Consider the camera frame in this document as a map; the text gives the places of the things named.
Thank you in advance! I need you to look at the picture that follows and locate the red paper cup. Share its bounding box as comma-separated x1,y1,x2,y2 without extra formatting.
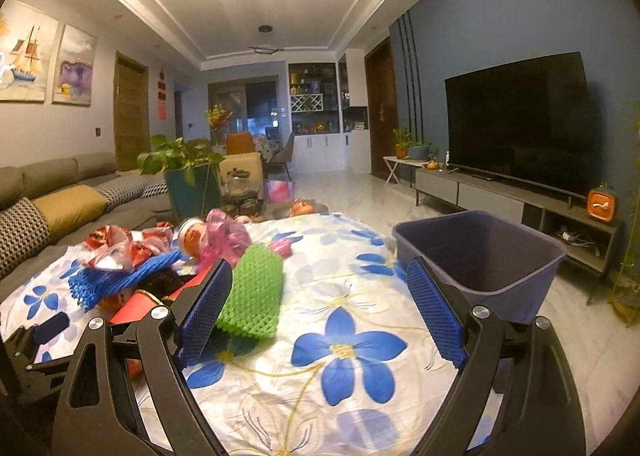
110,289,164,325

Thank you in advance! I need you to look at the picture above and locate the green foam net sleeve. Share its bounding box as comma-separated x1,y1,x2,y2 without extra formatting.
216,245,284,340

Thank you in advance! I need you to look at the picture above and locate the purple plastic trash bin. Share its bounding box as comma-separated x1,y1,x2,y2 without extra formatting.
392,210,566,324

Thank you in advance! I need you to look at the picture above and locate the blue foam net sleeve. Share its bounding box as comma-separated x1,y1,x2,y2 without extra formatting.
68,250,183,311

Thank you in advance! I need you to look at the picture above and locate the black plastic bag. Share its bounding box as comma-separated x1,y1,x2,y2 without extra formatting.
138,268,188,299

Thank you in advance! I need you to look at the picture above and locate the red white plastic bag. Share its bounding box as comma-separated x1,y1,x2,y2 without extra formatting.
80,222,174,272

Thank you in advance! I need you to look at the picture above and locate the houndstooth cushion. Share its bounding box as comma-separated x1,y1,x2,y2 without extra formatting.
94,176,146,213
0,197,50,277

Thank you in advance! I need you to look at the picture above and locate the floral white blue tablecloth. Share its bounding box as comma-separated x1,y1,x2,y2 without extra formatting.
0,211,507,456

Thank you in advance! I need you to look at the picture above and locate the yellow cushion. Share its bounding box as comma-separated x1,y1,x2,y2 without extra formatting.
34,185,107,243

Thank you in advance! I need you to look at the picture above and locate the grey tv cabinet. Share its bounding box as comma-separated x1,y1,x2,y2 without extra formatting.
413,168,623,280

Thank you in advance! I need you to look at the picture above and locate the pink plastic bag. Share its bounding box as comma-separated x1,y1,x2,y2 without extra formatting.
200,209,252,268

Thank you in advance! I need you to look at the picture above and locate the grey sectional sofa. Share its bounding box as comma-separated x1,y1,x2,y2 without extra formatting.
1,152,177,299

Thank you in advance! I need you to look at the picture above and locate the teal plant pot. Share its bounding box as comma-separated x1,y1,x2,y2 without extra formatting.
164,164,222,220

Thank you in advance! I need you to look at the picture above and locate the orange retro speaker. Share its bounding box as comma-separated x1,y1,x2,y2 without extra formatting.
586,184,617,223

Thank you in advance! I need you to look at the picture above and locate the dark coffee table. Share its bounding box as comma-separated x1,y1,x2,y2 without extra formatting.
221,195,330,223

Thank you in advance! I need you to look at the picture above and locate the glass jar with lid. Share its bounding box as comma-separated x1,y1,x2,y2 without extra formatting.
224,168,253,197

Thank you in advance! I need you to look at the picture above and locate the green potted plant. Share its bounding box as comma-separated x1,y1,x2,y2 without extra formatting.
137,133,224,187

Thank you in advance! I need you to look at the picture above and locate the pink gift bag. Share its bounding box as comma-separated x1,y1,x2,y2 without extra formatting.
265,179,295,204

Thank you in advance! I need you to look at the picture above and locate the small plant blue pot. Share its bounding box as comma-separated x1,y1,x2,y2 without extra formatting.
408,140,433,161

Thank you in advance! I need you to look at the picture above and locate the small white side table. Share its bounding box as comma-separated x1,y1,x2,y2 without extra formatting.
383,155,425,187

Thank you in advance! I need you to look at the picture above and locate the large black television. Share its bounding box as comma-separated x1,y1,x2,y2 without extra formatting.
445,51,602,198

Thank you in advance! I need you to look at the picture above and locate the orange dining chair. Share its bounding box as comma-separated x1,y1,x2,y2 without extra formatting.
226,131,255,155

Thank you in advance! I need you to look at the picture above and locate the small plant orange pot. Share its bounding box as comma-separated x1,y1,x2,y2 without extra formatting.
393,128,412,159

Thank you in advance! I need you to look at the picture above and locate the yellow flower bouquet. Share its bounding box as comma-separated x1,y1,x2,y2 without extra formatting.
205,104,233,131

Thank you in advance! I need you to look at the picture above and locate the purple abstract painting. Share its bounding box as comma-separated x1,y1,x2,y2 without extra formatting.
52,24,98,108

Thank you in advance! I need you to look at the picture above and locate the brown wooden door left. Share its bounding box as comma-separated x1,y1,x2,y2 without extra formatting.
113,51,151,171

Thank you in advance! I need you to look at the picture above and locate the dark wooden door right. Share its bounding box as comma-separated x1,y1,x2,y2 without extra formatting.
364,38,398,178

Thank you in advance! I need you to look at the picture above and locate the white display cabinet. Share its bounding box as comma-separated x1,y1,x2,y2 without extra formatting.
288,49,371,173

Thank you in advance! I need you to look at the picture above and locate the sailing ship painting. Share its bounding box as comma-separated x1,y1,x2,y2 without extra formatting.
1,0,58,103

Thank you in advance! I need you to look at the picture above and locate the red wall decoration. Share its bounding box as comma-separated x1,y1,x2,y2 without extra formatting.
156,70,167,120

